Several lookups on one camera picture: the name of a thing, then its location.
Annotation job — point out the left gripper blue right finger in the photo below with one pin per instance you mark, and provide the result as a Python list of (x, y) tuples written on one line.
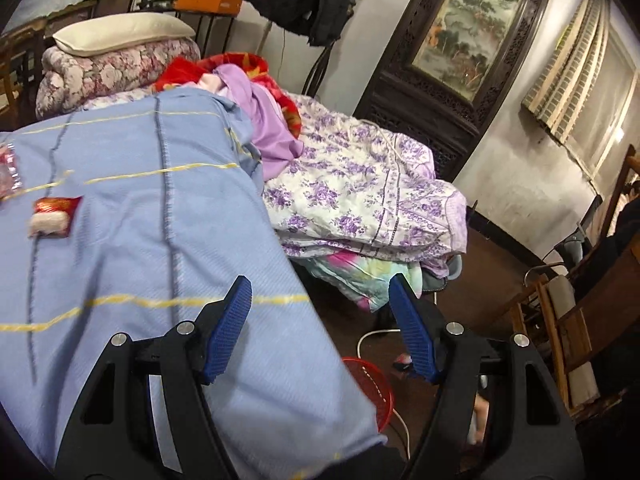
[(418, 320)]

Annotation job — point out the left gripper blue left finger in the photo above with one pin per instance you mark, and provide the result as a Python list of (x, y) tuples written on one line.
[(222, 324)]

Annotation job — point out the small red white wrapper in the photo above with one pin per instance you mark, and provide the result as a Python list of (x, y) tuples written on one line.
[(53, 216)]

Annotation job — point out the red mesh trash basket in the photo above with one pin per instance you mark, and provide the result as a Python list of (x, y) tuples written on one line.
[(375, 386)]

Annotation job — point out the pastel tie-dye quilt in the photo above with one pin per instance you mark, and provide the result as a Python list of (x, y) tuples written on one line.
[(363, 280)]

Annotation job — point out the wooden chair by window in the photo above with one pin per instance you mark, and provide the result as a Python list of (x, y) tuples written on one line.
[(575, 317)]

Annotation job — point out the blue striped bed blanket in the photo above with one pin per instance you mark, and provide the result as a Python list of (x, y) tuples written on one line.
[(171, 214)]

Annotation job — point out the purple floral duvet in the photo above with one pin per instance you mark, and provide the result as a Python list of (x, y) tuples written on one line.
[(361, 188)]

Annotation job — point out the lilac cloth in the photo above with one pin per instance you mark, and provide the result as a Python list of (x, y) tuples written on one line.
[(275, 144)]

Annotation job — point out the black metal coat rack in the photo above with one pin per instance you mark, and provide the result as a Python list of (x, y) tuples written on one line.
[(315, 77)]

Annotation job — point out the red patterned blanket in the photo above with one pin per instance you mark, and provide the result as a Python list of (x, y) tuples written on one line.
[(244, 70)]

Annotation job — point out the beige checked curtain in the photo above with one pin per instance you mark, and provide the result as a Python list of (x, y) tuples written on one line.
[(561, 90)]

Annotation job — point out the floral folded quilt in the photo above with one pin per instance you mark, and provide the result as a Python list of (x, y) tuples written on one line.
[(69, 80)]

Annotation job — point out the carved dark wooden screen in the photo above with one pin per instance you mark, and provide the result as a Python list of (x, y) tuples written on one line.
[(447, 70)]

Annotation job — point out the cream pillow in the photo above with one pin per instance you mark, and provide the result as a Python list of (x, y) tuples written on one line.
[(119, 31)]

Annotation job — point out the orange box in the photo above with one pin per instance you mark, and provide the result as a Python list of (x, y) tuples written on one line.
[(223, 7)]

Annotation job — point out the wooden armchair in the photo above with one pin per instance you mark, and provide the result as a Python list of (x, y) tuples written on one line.
[(21, 73)]

